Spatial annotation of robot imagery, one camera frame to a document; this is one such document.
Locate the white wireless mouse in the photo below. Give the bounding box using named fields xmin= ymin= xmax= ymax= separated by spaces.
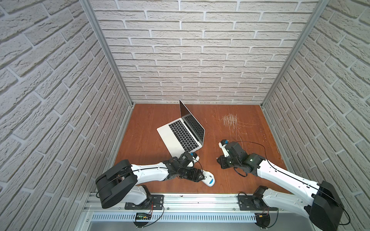
xmin=201 ymin=170 xmax=215 ymax=187

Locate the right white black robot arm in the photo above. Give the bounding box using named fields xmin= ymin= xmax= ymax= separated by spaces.
xmin=217 ymin=140 xmax=348 ymax=231

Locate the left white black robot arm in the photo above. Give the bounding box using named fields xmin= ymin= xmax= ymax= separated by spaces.
xmin=95 ymin=152 xmax=215 ymax=209

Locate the silver open laptop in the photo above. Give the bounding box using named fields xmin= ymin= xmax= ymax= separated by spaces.
xmin=157 ymin=101 xmax=205 ymax=157

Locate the left green controller board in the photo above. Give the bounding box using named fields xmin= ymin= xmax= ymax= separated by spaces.
xmin=135 ymin=212 xmax=152 ymax=222

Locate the right black controller board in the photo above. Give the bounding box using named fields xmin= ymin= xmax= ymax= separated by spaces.
xmin=255 ymin=213 xmax=271 ymax=229

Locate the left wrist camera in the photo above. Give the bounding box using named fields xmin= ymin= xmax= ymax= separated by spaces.
xmin=187 ymin=153 xmax=199 ymax=167

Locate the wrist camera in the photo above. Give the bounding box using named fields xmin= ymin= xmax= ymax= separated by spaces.
xmin=187 ymin=153 xmax=199 ymax=167
xmin=219 ymin=140 xmax=229 ymax=157

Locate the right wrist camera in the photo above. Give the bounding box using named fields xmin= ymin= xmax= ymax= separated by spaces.
xmin=219 ymin=140 xmax=229 ymax=157

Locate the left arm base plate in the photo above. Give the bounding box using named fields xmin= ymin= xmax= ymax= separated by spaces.
xmin=124 ymin=194 xmax=164 ymax=210

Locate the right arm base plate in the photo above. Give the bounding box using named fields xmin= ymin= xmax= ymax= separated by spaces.
xmin=237 ymin=193 xmax=277 ymax=212

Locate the aluminium front rail frame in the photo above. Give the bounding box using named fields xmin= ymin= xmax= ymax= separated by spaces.
xmin=75 ymin=193 xmax=317 ymax=231

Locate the right aluminium corner post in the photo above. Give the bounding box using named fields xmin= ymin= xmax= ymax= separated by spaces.
xmin=261 ymin=0 xmax=330 ymax=110

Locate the aluminium corner post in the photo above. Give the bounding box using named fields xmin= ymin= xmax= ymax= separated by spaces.
xmin=80 ymin=0 xmax=135 ymax=108
xmin=261 ymin=0 xmax=330 ymax=110

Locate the left aluminium corner post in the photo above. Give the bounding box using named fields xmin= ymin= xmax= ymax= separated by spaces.
xmin=80 ymin=0 xmax=135 ymax=108

